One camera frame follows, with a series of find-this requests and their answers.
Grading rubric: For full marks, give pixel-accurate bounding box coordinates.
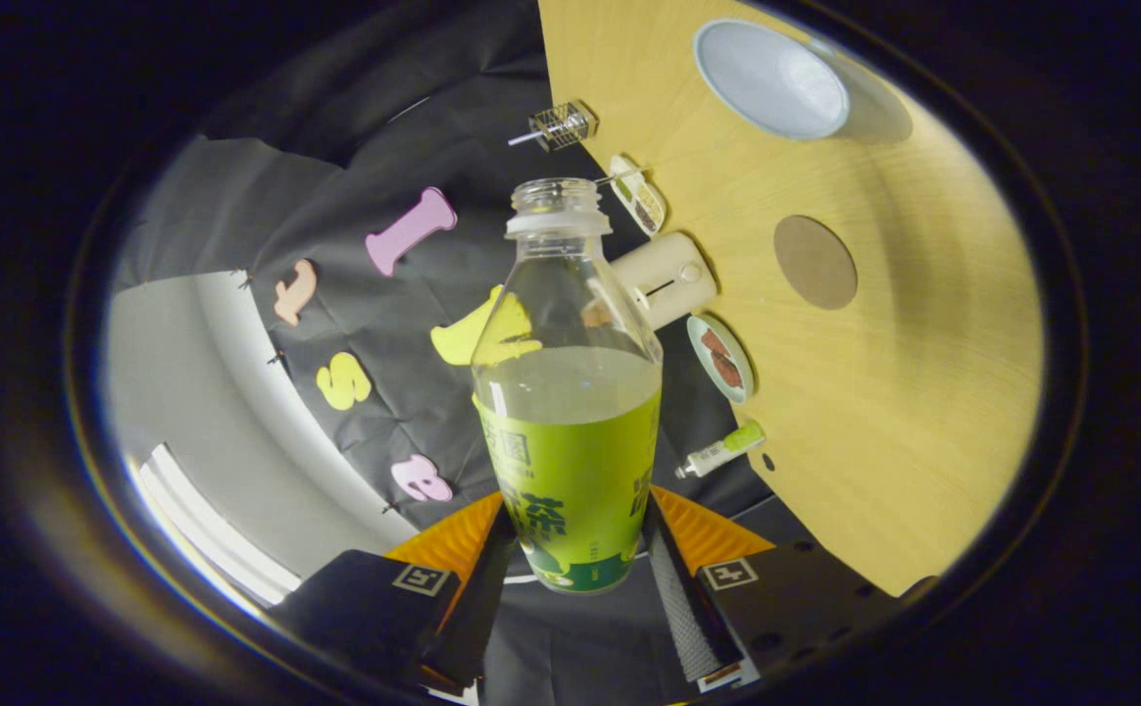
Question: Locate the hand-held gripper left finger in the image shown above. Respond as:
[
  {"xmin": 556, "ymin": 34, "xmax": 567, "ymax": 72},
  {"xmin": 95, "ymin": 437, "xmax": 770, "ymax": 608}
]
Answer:
[{"xmin": 270, "ymin": 490, "xmax": 519, "ymax": 692}]

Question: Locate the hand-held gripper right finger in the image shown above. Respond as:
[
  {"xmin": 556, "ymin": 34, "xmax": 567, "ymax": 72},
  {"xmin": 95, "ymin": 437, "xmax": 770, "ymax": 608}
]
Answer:
[{"xmin": 639, "ymin": 484, "xmax": 903, "ymax": 693}]

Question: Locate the clear juice bottle green label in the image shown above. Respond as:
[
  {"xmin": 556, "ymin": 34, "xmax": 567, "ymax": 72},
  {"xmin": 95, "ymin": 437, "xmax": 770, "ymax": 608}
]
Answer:
[{"xmin": 471, "ymin": 177, "xmax": 664, "ymax": 595}]

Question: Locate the round brown coaster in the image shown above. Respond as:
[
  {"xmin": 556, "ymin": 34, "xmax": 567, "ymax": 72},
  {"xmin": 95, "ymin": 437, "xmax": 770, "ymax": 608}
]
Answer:
[{"xmin": 774, "ymin": 215, "xmax": 858, "ymax": 311}]

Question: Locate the white cup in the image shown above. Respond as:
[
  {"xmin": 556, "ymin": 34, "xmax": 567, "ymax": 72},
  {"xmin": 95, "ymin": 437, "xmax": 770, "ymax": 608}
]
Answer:
[{"xmin": 694, "ymin": 18, "xmax": 851, "ymax": 140}]

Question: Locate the small white green bottle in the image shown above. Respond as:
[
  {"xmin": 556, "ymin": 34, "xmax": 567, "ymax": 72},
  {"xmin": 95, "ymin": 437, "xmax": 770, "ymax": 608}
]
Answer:
[{"xmin": 675, "ymin": 420, "xmax": 766, "ymax": 479}]

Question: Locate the pale green plate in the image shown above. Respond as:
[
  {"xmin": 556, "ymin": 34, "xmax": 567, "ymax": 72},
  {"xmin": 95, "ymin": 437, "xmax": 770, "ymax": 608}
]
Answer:
[{"xmin": 686, "ymin": 314, "xmax": 756, "ymax": 405}]

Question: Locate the ceiling light panel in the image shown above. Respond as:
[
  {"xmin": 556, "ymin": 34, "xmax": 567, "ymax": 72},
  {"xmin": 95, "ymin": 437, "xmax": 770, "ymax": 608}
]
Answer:
[{"xmin": 129, "ymin": 443, "xmax": 302, "ymax": 604}]

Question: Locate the wooden table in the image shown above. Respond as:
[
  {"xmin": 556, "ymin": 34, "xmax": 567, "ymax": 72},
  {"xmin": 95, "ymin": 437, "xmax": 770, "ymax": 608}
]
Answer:
[{"xmin": 538, "ymin": 0, "xmax": 1044, "ymax": 597}]

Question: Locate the cream toaster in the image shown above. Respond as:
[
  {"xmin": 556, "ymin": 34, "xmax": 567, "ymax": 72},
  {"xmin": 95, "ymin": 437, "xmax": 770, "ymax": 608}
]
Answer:
[{"xmin": 610, "ymin": 231, "xmax": 718, "ymax": 330}]

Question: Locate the white divided dish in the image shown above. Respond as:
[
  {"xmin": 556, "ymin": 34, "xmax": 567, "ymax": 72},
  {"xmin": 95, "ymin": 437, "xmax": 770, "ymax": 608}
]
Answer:
[{"xmin": 608, "ymin": 154, "xmax": 668, "ymax": 237}]

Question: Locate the wire mesh holder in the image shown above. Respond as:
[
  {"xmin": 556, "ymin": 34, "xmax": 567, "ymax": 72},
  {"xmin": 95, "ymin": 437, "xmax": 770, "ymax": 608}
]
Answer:
[{"xmin": 529, "ymin": 100, "xmax": 599, "ymax": 152}]

